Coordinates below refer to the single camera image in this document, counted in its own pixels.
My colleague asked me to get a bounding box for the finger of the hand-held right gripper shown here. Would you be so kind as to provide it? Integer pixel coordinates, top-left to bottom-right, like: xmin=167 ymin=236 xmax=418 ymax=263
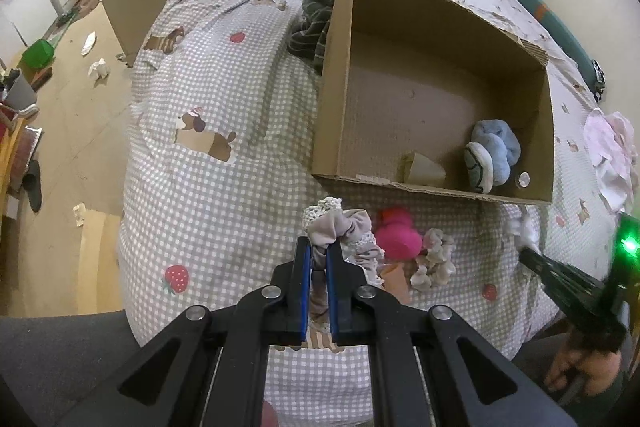
xmin=519 ymin=248 xmax=577 ymax=304

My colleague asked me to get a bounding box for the checkered bedsheet with dog print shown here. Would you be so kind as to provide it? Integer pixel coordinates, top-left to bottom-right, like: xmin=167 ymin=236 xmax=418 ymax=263
xmin=117 ymin=0 xmax=628 ymax=425

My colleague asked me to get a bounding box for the person's right hand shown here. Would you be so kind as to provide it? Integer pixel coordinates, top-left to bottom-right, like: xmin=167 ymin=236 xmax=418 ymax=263
xmin=544 ymin=338 xmax=627 ymax=404

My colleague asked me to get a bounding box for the pink white cloth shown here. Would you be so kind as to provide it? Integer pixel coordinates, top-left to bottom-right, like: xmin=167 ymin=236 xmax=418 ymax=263
xmin=584 ymin=108 xmax=640 ymax=214

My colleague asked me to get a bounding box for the grey scrunchie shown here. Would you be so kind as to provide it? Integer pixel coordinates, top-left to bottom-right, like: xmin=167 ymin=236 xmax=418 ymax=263
xmin=307 ymin=208 xmax=385 ymax=314

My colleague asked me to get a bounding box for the beige floral scrunchie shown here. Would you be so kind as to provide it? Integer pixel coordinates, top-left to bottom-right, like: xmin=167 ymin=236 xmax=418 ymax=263
xmin=410 ymin=228 xmax=458 ymax=292

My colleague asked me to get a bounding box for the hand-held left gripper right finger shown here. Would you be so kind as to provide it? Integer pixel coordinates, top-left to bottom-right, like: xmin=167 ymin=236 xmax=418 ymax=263
xmin=327 ymin=239 xmax=587 ymax=427

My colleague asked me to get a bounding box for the wooden board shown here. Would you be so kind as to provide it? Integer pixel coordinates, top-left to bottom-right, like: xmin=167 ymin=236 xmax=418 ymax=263
xmin=77 ymin=209 xmax=128 ymax=314

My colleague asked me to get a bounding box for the dark striped cloth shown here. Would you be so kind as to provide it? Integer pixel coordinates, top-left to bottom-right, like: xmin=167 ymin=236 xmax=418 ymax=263
xmin=286 ymin=0 xmax=339 ymax=76

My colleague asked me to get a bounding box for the blue fluffy sock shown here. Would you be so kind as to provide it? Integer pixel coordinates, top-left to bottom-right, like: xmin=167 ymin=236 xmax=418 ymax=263
xmin=471 ymin=120 xmax=522 ymax=186

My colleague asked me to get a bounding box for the teal cushion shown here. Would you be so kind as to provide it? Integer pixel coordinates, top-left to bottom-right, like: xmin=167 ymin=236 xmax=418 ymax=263
xmin=496 ymin=0 xmax=598 ymax=82

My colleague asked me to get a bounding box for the peach cloth piece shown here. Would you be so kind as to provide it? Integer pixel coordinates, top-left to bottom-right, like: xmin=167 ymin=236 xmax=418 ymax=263
xmin=380 ymin=263 xmax=416 ymax=305

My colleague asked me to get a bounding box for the white green fluffy sock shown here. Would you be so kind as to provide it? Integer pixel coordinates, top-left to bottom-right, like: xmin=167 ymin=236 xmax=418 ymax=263
xmin=464 ymin=142 xmax=496 ymax=194

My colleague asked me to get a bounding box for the white lace scrunchie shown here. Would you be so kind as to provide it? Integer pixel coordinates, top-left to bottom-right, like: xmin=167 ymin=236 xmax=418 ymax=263
xmin=302 ymin=197 xmax=383 ymax=259

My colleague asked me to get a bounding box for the grey bin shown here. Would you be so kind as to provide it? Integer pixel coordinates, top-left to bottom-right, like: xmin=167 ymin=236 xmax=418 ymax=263
xmin=0 ymin=68 xmax=40 ymax=118

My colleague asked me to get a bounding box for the small black object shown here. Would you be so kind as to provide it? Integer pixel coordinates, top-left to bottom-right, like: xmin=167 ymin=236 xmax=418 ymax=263
xmin=590 ymin=59 xmax=608 ymax=100

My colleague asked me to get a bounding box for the beige paper scrap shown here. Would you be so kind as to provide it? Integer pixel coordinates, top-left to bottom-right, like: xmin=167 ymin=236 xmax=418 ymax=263
xmin=398 ymin=152 xmax=447 ymax=188

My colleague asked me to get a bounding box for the green dustpan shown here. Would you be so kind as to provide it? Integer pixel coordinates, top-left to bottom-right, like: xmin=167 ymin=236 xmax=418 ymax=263
xmin=20 ymin=38 xmax=57 ymax=70

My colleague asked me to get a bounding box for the black slipper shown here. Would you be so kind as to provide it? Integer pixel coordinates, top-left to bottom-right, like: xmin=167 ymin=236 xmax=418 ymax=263
xmin=21 ymin=159 xmax=45 ymax=214

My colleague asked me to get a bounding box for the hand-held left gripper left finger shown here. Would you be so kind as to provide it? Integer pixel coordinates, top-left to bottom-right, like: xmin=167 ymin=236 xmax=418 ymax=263
xmin=54 ymin=237 xmax=309 ymax=427

